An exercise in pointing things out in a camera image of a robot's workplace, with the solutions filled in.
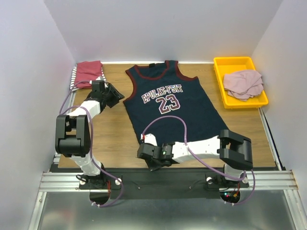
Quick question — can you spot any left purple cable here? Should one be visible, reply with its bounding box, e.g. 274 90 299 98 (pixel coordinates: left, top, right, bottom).
59 80 124 208

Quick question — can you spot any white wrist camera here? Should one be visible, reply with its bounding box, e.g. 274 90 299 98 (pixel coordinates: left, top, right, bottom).
95 75 106 82
141 134 157 146

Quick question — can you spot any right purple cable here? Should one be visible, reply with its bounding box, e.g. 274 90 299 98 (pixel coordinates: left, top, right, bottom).
141 115 256 207

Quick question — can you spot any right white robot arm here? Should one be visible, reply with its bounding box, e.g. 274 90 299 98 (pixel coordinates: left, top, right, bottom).
137 130 253 187

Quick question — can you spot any yellow plastic tray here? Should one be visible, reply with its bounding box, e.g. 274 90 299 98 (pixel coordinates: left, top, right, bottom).
213 57 269 109

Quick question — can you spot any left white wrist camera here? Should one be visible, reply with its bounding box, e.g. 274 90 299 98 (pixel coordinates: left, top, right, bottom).
95 75 106 82

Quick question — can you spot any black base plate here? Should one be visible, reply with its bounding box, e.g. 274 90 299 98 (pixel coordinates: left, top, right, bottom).
76 168 249 202

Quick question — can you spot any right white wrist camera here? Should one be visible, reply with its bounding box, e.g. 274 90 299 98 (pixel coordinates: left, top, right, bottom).
141 134 157 146

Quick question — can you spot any purple cable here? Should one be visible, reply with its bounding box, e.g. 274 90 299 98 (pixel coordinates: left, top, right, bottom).
141 115 256 207
59 80 124 208

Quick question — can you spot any navy basketball jersey 23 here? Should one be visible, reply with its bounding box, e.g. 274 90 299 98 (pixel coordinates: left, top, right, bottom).
123 60 228 146

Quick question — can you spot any pink crumpled tank top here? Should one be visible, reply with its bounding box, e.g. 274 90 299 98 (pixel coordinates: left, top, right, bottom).
223 69 264 101

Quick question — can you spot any folded striped tank top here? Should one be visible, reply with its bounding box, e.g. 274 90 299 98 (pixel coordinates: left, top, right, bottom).
70 66 104 91

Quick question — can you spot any aluminium frame rail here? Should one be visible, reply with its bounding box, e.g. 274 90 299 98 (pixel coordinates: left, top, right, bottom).
28 92 77 230

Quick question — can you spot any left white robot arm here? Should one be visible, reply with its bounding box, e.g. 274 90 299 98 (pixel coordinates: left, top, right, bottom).
55 77 124 189

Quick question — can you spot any folded red tank top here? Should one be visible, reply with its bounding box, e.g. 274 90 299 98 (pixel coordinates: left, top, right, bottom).
76 60 103 89

